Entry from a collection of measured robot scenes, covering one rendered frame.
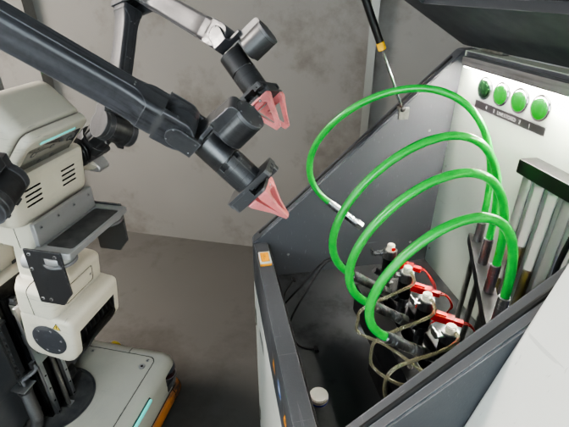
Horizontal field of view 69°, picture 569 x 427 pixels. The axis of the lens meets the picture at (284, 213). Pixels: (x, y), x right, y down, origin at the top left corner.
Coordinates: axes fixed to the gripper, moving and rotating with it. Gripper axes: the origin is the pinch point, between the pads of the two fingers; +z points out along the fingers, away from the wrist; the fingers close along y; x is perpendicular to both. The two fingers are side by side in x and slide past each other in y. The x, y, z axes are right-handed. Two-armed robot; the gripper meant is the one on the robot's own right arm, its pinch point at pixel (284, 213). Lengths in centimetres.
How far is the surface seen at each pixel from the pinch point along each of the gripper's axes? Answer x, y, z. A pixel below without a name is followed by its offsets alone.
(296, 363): -11.7, -16.2, 21.0
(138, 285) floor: 121, -157, 13
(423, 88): 13.8, 32.1, 3.2
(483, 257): 2.9, 20.8, 34.3
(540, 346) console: -29.1, 23.4, 24.4
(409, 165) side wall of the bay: 42, 17, 26
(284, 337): -5.4, -18.3, 18.8
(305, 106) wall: 167, -20, 12
